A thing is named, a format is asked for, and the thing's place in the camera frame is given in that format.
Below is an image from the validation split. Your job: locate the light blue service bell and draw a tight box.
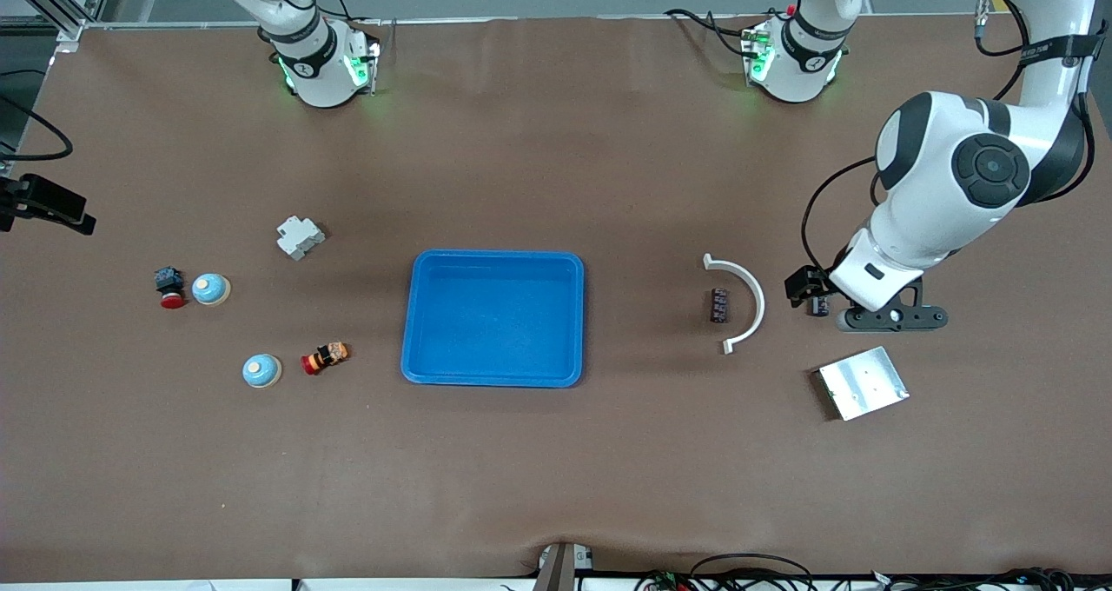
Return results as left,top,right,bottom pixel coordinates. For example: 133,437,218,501
191,272,232,307
242,353,282,389

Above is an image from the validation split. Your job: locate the square metal plate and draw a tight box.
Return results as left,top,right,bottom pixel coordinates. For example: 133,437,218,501
812,346,910,422

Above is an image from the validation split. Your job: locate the red mushroom push button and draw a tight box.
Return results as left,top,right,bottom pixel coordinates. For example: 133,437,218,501
154,266,187,310

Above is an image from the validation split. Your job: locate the white circuit breaker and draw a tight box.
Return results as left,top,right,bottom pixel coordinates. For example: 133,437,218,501
276,216,327,262

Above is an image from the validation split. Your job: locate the red yellow emergency stop button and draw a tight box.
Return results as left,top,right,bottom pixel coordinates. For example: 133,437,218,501
301,341,352,376

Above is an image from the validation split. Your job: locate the blue plastic tray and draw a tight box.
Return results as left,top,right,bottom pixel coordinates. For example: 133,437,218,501
400,249,586,389

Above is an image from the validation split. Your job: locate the white curved plastic bracket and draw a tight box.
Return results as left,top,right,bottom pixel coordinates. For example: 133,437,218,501
702,253,767,355

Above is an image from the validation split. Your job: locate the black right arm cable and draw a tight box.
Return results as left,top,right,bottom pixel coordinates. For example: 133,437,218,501
0,74,72,162

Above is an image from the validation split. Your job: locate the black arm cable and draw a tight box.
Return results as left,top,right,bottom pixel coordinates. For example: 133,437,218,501
0,74,72,162
799,0,1112,270

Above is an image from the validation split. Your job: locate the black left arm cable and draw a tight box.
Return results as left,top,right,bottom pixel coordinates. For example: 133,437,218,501
799,0,1112,270

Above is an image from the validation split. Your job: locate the black cable loop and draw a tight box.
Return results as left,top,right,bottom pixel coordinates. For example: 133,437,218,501
691,554,816,591

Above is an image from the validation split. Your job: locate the black base cable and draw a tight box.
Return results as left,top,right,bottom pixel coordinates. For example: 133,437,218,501
665,7,755,57

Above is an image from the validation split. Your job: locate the black cable bundle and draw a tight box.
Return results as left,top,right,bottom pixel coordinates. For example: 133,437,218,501
921,567,1078,591

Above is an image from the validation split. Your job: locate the grey metal mounting post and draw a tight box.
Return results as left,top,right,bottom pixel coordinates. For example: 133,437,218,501
533,542,577,591

